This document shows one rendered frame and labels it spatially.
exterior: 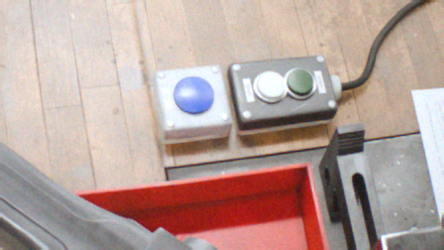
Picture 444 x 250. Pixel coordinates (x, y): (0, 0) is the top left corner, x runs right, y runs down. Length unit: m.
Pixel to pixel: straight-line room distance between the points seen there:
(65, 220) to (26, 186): 0.03
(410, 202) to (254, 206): 0.17
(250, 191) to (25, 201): 0.50
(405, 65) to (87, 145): 0.36
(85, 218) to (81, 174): 0.47
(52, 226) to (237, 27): 0.62
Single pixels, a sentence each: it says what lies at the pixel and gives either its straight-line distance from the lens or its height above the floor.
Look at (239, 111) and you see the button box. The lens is 1.17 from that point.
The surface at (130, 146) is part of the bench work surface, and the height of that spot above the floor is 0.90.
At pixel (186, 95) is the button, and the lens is 1.17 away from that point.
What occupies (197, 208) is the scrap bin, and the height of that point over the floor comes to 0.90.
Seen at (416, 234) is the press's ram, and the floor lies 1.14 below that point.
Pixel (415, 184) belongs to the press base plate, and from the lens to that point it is 1.21.
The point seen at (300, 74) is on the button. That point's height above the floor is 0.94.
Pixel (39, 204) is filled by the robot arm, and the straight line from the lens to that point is 0.68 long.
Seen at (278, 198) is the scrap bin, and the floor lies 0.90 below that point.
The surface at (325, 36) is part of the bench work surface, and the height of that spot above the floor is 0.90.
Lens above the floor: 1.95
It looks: 60 degrees down
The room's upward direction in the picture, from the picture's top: 9 degrees clockwise
